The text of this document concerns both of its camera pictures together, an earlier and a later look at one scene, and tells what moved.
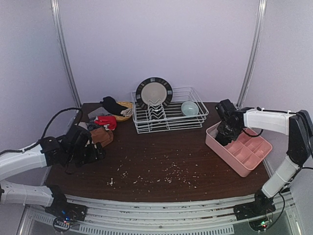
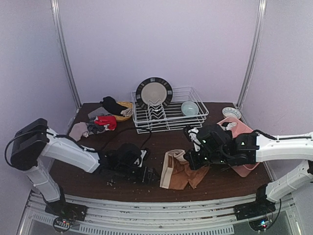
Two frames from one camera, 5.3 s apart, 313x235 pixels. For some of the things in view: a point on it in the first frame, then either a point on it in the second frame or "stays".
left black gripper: (92, 152) -> (148, 174)
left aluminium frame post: (57, 17) stays
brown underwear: (100, 135) -> (175, 173)
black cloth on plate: (110, 105) stays
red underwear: (103, 120) stays
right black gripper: (224, 131) -> (195, 159)
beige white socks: (127, 112) stays
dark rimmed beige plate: (154, 88) stays
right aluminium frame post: (256, 44) stays
